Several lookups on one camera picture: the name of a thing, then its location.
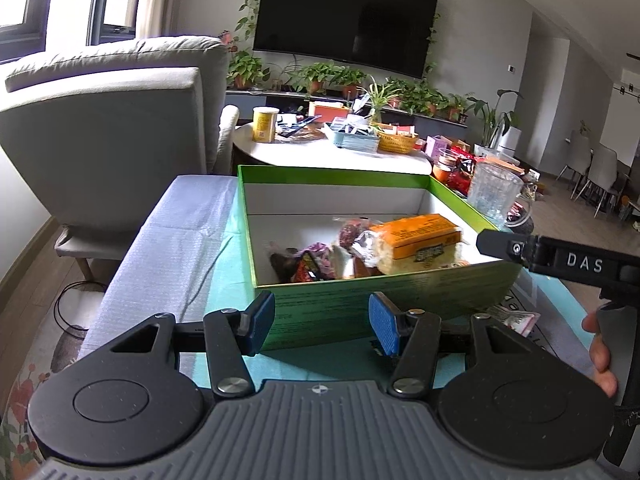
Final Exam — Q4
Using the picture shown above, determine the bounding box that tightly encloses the black floor cable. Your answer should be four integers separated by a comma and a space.
54, 280, 109, 334

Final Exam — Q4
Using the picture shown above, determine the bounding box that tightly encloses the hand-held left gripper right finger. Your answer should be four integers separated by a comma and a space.
368, 292, 539, 397

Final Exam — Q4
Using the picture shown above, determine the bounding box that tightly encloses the pile of red snack bags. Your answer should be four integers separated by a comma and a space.
432, 147, 482, 197

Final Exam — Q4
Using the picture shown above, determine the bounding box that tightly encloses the green cardboard box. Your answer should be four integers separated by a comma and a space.
237, 164, 524, 352

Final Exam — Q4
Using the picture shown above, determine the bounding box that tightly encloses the floral rug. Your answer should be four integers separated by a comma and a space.
0, 310, 101, 480

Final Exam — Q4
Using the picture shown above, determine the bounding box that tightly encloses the grey blue cloth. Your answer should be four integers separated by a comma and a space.
75, 175, 242, 361

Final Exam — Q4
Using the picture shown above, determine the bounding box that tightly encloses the spider plant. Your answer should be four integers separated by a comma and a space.
357, 77, 405, 125

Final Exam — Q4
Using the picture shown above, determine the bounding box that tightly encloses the window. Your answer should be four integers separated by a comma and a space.
0, 0, 147, 64

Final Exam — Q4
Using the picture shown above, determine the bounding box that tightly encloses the blue tray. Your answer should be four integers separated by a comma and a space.
324, 116, 382, 153

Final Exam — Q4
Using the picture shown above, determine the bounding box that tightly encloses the person's right hand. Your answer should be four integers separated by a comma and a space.
581, 309, 619, 398

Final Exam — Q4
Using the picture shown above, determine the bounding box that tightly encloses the wicker basket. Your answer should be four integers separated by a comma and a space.
375, 127, 421, 155

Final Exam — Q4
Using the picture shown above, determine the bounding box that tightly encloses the dark television console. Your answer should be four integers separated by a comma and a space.
225, 89, 471, 129

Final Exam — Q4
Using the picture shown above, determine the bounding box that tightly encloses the small pink white packet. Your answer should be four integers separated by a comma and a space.
495, 310, 542, 337

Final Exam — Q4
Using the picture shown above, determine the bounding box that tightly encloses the orange box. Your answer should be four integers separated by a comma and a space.
307, 101, 352, 123

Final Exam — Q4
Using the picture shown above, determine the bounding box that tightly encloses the black television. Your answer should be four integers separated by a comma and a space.
252, 0, 441, 79

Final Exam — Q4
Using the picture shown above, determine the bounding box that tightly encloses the dark snack packet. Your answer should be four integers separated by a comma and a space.
269, 246, 302, 282

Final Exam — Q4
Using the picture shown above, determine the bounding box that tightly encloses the grey armchair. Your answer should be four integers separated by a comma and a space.
0, 35, 241, 282

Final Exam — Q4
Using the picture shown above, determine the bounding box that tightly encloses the dark red snack bag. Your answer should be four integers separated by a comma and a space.
338, 217, 387, 262

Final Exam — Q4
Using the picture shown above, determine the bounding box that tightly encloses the grey dining chair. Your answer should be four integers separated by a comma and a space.
585, 145, 633, 219
556, 131, 594, 202

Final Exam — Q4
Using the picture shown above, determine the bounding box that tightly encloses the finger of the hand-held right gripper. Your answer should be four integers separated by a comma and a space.
476, 229, 533, 266

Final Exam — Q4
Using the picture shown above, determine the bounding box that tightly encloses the white round coffee table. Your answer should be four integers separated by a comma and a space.
232, 120, 433, 177

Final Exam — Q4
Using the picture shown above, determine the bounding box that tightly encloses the clear plastic container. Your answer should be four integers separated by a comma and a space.
467, 161, 524, 227

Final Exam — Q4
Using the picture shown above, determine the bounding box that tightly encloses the tall plant in white pot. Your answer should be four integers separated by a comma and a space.
469, 89, 525, 157

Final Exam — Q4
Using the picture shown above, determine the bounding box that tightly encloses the row of potted plants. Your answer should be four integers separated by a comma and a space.
226, 50, 473, 122

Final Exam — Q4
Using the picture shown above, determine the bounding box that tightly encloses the yellow canister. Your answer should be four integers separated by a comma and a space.
251, 106, 280, 144

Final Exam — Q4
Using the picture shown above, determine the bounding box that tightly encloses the silver snack packet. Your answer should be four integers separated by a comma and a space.
350, 232, 382, 267

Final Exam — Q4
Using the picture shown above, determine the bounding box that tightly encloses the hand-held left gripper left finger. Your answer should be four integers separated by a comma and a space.
107, 291, 277, 400

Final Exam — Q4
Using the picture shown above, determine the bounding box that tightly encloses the red snack packet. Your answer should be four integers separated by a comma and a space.
292, 252, 327, 284

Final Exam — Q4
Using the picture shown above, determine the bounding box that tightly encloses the pink box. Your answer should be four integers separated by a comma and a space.
425, 135, 454, 161

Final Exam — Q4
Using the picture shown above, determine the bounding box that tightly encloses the orange bread pack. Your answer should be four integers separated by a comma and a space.
369, 213, 464, 277

